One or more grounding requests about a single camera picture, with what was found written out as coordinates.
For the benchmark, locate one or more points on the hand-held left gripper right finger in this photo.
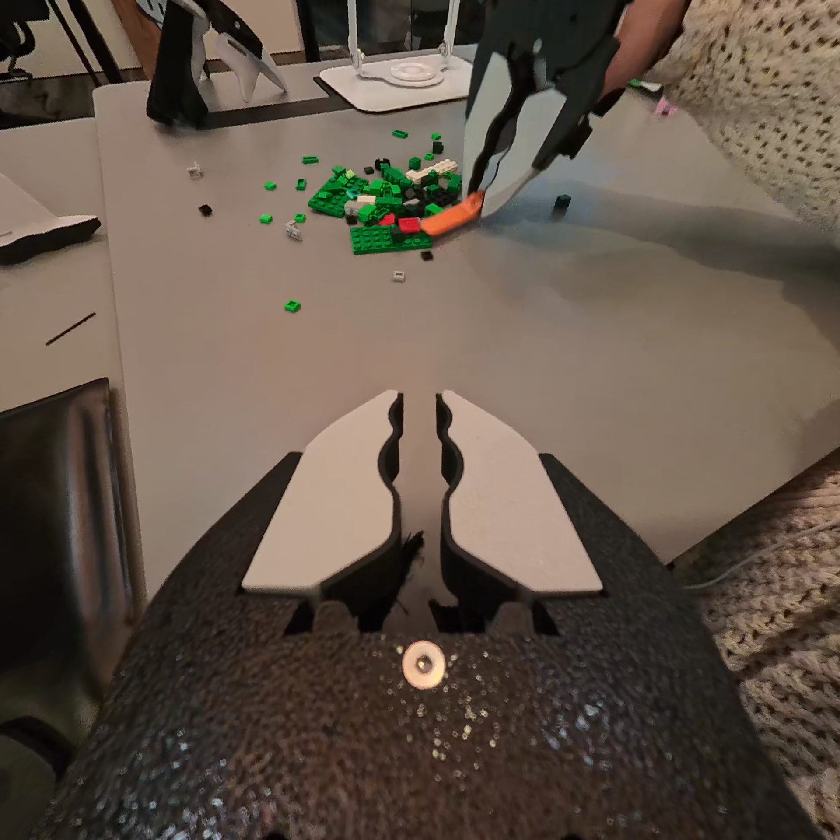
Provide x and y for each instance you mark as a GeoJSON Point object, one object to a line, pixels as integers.
{"type": "Point", "coordinates": [518, 525]}

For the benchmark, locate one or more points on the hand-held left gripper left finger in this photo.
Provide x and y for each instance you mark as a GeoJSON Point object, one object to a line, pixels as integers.
{"type": "Point", "coordinates": [321, 518]}

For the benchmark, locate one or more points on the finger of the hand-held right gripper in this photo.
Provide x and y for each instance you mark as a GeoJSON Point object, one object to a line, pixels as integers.
{"type": "Point", "coordinates": [489, 98]}
{"type": "Point", "coordinates": [535, 131]}

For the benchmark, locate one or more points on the orange brick separator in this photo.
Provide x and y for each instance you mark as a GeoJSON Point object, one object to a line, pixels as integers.
{"type": "Point", "coordinates": [453, 220]}

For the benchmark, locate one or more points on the green lego bricks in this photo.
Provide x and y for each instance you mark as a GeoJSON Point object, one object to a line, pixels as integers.
{"type": "Point", "coordinates": [341, 197]}

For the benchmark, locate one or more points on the person's right forearm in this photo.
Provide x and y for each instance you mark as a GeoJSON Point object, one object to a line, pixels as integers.
{"type": "Point", "coordinates": [754, 98]}

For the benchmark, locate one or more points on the long white lego plate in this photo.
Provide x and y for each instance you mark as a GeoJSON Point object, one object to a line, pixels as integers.
{"type": "Point", "coordinates": [430, 172]}

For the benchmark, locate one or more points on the pink lego pig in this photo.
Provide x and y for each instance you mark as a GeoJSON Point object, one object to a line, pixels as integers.
{"type": "Point", "coordinates": [664, 108]}

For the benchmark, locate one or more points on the large green lego plate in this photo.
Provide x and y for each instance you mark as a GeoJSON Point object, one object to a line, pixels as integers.
{"type": "Point", "coordinates": [380, 239]}

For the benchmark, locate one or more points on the person's right hand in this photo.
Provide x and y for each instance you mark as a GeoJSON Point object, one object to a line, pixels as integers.
{"type": "Point", "coordinates": [643, 39]}

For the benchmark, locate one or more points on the white book stand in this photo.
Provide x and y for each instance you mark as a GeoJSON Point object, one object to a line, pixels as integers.
{"type": "Point", "coordinates": [354, 88]}

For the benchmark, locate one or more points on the black office chair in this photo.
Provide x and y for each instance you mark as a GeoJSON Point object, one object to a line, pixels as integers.
{"type": "Point", "coordinates": [59, 492]}

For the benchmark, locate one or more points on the person's knit sweater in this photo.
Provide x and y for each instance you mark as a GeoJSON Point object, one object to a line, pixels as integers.
{"type": "Point", "coordinates": [787, 656]}

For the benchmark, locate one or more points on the spare black white gripper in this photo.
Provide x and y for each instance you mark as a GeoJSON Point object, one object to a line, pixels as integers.
{"type": "Point", "coordinates": [174, 79]}

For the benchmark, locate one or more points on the loose grey finger plate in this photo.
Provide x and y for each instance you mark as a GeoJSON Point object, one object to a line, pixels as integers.
{"type": "Point", "coordinates": [39, 223]}

